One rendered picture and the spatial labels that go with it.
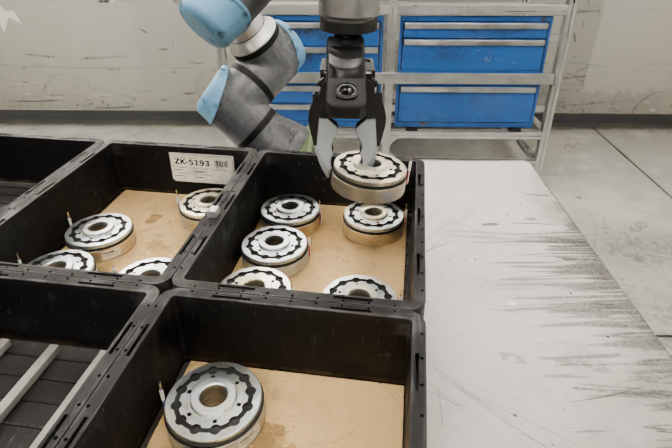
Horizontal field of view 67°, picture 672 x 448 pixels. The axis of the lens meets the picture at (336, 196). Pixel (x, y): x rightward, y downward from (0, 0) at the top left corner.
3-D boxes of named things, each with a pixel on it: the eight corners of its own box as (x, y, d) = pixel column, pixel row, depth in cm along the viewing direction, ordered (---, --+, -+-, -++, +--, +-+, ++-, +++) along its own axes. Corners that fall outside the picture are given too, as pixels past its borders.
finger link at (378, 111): (389, 140, 69) (380, 77, 65) (390, 145, 68) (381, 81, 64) (354, 146, 70) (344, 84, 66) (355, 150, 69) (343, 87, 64)
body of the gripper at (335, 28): (373, 99, 73) (377, 11, 67) (377, 121, 65) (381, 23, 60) (320, 99, 73) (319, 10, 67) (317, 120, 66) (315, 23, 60)
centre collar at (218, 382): (197, 379, 56) (196, 375, 56) (241, 380, 56) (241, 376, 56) (184, 418, 52) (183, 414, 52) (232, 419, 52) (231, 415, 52)
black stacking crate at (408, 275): (416, 386, 62) (423, 314, 56) (182, 358, 66) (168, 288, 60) (418, 216, 96) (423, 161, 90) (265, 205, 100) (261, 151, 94)
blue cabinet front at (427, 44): (394, 126, 270) (400, 15, 243) (531, 127, 269) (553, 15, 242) (394, 128, 268) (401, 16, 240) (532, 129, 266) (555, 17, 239)
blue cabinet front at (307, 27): (243, 125, 272) (232, 14, 244) (378, 126, 270) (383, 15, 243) (242, 127, 269) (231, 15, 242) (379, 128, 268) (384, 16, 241)
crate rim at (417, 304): (424, 327, 57) (426, 311, 56) (169, 301, 61) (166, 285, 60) (423, 170, 91) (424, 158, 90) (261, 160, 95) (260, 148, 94)
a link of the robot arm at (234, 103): (232, 147, 118) (185, 107, 114) (269, 105, 121) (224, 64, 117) (240, 145, 107) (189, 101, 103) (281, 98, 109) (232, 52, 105)
